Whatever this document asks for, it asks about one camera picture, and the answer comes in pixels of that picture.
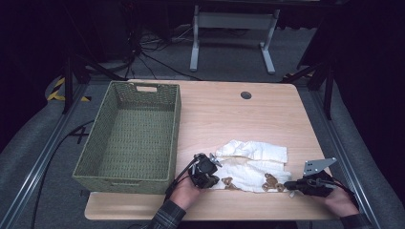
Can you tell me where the white towel with brown print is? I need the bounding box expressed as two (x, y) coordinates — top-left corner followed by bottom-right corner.
(210, 138), (293, 195)

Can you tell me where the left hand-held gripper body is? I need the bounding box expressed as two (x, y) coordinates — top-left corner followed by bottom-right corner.
(188, 152), (224, 184)

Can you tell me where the long black floor cable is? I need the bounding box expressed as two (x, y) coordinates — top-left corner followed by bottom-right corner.
(30, 118), (96, 229)

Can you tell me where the person's right hand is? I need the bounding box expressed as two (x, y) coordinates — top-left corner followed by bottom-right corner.
(313, 186), (360, 219)

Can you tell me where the grey metal floor rail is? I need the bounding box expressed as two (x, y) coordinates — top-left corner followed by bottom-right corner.
(0, 83), (88, 229)
(309, 90), (385, 229)

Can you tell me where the yellow black floor tape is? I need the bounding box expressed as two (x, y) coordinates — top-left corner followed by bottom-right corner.
(46, 76), (93, 103)

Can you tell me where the white metal desk frame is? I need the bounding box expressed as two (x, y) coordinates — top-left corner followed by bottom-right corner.
(189, 4), (282, 75)

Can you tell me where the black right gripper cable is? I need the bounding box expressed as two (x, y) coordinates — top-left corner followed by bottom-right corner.
(329, 178), (361, 211)

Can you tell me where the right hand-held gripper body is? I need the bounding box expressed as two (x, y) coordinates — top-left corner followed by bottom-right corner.
(299, 156), (338, 198)

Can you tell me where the person's left hand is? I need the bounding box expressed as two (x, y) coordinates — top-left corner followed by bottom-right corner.
(169, 177), (206, 212)

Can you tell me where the black metal stand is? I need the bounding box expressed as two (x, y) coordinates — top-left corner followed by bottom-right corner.
(61, 52), (129, 115)
(280, 58), (336, 121)

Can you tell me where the tangle of black floor cables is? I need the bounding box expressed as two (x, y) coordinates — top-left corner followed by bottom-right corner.
(123, 27), (203, 81)

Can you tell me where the green woven basket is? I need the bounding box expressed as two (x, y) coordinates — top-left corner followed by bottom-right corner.
(72, 80), (182, 196)

